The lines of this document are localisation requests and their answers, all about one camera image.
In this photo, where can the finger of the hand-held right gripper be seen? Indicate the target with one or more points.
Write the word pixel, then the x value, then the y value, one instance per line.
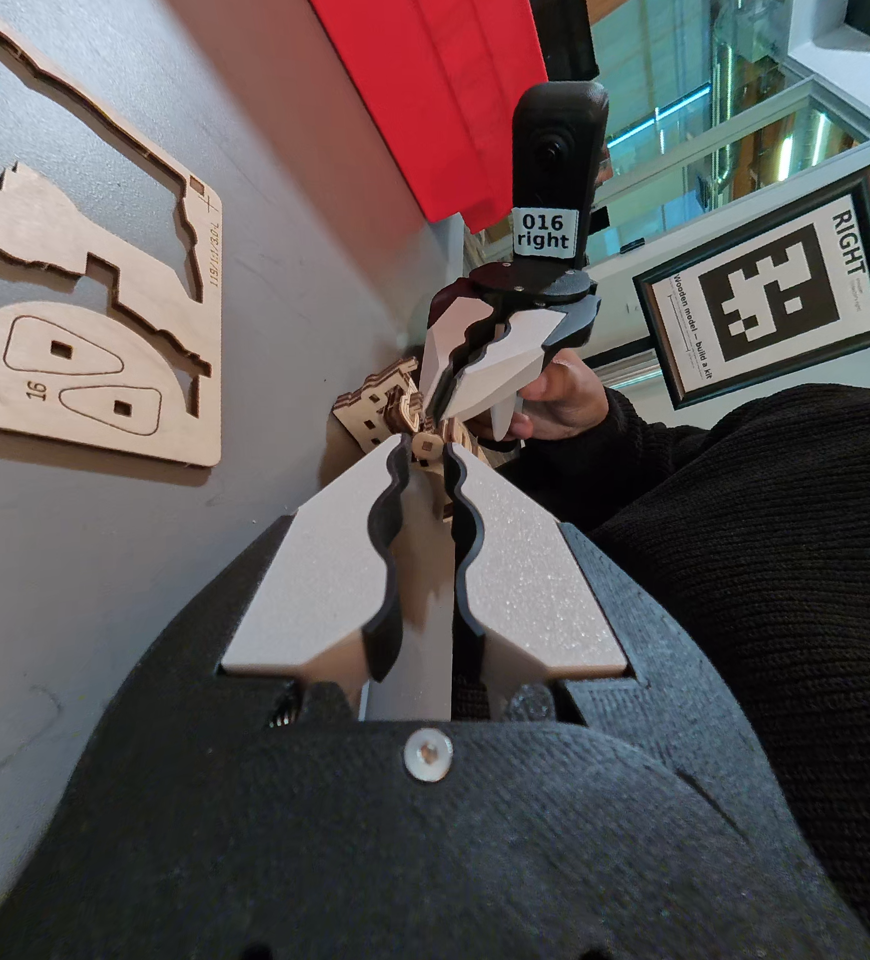
pixel 510 360
pixel 450 337

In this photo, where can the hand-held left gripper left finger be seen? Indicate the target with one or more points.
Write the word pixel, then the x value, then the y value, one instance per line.
pixel 315 585

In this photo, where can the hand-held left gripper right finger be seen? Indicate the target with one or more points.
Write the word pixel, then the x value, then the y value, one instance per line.
pixel 532 592

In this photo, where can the wooden model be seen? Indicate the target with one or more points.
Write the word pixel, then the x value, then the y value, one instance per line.
pixel 371 409

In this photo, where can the small wooden square piece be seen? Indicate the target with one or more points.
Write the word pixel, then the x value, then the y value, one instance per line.
pixel 426 446

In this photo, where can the person's right hand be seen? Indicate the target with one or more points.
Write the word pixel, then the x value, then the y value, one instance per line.
pixel 566 397

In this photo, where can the framed marker sign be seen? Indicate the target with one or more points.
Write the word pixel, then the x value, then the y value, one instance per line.
pixel 772 292

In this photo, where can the laser-cut plywood sheet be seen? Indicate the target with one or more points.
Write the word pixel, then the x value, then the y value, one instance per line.
pixel 52 225

